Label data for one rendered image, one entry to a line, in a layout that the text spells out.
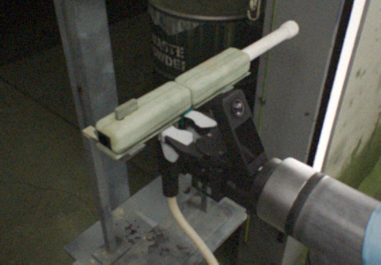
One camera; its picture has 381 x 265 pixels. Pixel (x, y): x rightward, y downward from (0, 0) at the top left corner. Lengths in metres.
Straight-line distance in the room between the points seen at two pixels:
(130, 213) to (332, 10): 0.61
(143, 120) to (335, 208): 0.26
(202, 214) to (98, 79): 0.36
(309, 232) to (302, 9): 0.59
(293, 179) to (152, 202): 0.47
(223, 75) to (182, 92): 0.09
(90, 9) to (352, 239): 0.48
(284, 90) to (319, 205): 0.61
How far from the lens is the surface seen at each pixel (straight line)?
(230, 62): 0.69
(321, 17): 0.97
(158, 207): 0.91
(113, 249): 0.83
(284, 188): 0.51
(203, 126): 0.61
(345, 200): 0.51
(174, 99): 0.59
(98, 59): 0.71
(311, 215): 0.50
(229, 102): 0.52
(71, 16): 0.67
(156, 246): 0.83
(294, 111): 1.09
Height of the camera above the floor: 1.47
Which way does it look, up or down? 37 degrees down
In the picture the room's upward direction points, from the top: straight up
